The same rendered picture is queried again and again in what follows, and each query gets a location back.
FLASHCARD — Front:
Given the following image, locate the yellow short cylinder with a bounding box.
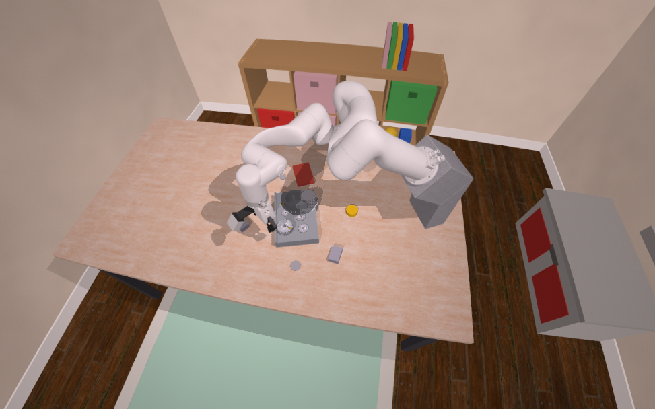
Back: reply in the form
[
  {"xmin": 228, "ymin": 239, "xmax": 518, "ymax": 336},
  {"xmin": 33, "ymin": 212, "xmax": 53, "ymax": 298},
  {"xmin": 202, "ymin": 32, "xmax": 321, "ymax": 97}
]
[{"xmin": 346, "ymin": 204, "xmax": 358, "ymax": 217}]

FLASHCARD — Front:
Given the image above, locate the grey toothed gear with yellow arrow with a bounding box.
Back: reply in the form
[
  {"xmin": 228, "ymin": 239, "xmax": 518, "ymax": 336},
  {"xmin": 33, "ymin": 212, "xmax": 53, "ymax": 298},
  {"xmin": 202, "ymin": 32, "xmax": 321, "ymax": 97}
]
[{"xmin": 277, "ymin": 219, "xmax": 293, "ymax": 235}]

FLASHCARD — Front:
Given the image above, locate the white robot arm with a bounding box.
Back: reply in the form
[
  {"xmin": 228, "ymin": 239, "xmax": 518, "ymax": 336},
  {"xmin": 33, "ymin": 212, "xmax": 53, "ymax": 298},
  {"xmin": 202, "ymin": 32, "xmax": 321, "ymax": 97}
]
[{"xmin": 227, "ymin": 81, "xmax": 445, "ymax": 231}]

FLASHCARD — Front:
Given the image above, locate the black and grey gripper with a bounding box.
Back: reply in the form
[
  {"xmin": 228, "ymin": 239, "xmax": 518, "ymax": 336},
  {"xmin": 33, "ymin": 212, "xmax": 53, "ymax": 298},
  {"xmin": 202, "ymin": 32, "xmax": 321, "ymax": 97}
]
[{"xmin": 249, "ymin": 199, "xmax": 277, "ymax": 233}]

